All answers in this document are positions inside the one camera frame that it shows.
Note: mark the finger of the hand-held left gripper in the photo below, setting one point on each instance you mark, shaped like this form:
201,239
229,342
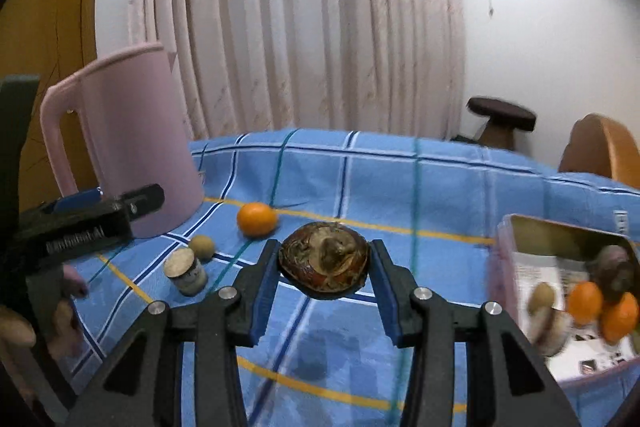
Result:
75,202
147,199

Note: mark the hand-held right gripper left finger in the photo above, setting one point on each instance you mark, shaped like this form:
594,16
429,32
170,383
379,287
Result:
265,297

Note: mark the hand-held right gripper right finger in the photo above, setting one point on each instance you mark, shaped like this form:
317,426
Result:
387,297

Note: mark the dark brown fruit half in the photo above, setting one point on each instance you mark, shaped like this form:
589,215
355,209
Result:
619,283
322,257

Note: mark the tan longan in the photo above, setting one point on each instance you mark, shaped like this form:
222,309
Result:
201,247
542,298

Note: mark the pink tin box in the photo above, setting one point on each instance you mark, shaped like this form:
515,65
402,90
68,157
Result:
550,232

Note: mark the orange mandarin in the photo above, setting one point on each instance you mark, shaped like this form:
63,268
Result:
620,317
585,302
256,219

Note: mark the purple round fruit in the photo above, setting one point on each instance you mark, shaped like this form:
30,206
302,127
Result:
611,258

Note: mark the person's left hand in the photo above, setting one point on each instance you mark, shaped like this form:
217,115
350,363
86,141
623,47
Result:
67,327

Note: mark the sugarcane piece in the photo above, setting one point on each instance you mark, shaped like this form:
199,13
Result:
185,272

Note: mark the blue checked tablecloth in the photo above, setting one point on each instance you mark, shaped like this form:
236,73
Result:
350,177

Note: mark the wooden wardrobe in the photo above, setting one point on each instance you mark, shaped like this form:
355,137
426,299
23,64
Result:
60,7

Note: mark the white paper packets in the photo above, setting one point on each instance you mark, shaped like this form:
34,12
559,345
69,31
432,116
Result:
575,357

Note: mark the dark round stool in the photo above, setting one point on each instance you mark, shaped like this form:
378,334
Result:
500,112

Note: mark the pale floral curtain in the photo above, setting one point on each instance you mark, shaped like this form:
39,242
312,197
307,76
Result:
310,32

